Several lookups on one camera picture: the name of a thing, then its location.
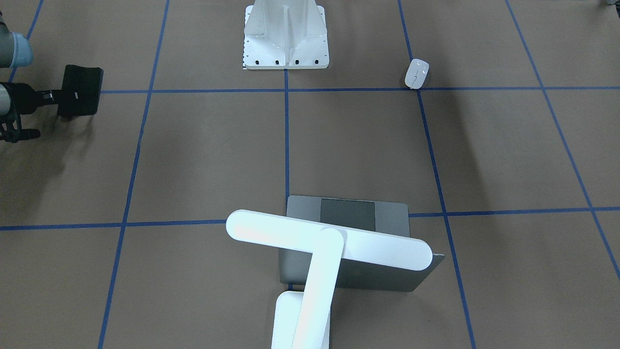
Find white desk lamp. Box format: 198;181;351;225
226;209;433;349

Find grey laptop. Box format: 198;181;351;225
286;196;445;292

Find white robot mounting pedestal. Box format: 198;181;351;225
242;0;330;69

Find white computer mouse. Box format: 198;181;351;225
404;58;430;89

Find black mouse pad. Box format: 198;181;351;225
57;64;104;118

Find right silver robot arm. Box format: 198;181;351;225
0;17;66;143

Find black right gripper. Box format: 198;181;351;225
0;82;65;143

